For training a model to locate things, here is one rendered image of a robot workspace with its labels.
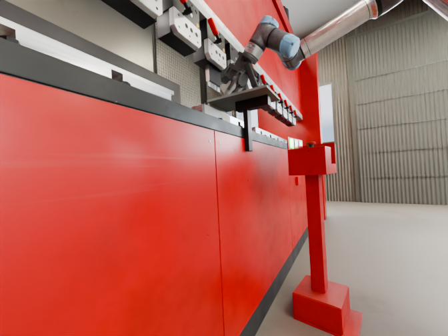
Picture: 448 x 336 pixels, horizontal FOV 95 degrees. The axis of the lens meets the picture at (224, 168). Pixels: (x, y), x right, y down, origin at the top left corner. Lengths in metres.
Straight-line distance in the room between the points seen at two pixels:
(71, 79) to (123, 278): 0.35
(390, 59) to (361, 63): 0.41
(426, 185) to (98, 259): 4.59
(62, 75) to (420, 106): 4.68
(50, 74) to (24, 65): 0.03
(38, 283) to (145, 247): 0.17
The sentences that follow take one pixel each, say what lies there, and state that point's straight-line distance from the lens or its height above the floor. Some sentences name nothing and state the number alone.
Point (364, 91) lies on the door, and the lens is 4.76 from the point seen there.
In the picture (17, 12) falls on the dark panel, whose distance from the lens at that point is 1.22.
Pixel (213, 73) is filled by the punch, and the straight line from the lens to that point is 1.04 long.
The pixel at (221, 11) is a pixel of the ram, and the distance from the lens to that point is 1.24.
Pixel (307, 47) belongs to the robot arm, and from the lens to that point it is 1.04.
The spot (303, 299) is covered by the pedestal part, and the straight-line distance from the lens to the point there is 1.15.
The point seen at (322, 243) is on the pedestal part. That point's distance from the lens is 1.09.
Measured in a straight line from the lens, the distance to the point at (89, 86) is 0.43.
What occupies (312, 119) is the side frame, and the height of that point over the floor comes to 1.33.
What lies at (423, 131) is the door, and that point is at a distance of 4.69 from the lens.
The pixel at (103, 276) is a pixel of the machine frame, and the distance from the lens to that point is 0.44.
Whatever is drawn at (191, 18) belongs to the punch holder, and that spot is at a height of 1.27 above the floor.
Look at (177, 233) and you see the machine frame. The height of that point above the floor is 0.55.
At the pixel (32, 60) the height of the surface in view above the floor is 0.86.
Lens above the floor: 0.69
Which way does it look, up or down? 1 degrees up
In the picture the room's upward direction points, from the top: 3 degrees counter-clockwise
